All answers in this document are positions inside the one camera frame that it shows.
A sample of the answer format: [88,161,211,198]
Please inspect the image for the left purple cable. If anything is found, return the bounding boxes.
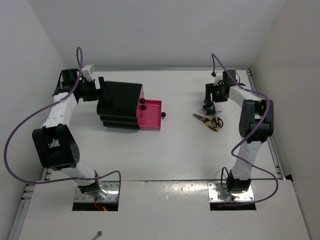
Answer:
[4,46,122,198]

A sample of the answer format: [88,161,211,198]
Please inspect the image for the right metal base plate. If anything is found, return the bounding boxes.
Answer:
[207,180,255,204]

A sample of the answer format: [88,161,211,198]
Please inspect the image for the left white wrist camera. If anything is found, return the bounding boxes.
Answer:
[81,64,96,82]

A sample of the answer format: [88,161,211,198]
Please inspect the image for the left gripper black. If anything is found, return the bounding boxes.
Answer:
[76,77,112,102]

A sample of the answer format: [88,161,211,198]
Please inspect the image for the small metal wrench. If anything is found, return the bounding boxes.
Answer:
[91,231,103,240]

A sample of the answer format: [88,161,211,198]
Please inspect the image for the red wire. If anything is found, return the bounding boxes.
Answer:
[93,198,109,212]

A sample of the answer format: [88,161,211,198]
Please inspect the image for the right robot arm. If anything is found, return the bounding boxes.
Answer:
[202,70,274,193]

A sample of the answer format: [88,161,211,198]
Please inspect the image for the metal base plate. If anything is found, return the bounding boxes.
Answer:
[207,180,255,204]
[74,181,120,204]

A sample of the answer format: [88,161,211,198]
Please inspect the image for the black yellow scissors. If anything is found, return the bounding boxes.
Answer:
[211,103,224,129]

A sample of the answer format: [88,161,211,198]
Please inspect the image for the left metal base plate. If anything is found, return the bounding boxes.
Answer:
[74,181,120,204]

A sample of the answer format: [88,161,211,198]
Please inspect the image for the orange green screwdriver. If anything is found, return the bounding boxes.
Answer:
[204,109,221,116]

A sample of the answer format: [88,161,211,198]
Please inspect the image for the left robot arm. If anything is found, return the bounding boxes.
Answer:
[32,64,108,201]

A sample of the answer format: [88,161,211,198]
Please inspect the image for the yellow black pliers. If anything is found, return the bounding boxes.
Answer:
[192,114,219,132]

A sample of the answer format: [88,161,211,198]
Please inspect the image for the black drawer cabinet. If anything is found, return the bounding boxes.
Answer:
[96,81,143,130]

